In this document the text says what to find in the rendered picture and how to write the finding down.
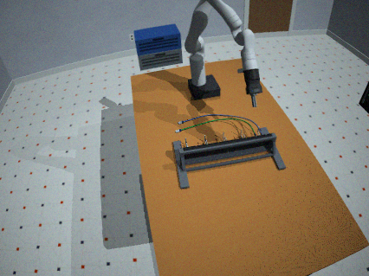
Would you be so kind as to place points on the dark grey rack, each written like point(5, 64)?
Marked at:
point(252, 145)

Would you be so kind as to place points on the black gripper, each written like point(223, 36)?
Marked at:
point(252, 79)

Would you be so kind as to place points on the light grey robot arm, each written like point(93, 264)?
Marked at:
point(194, 43)

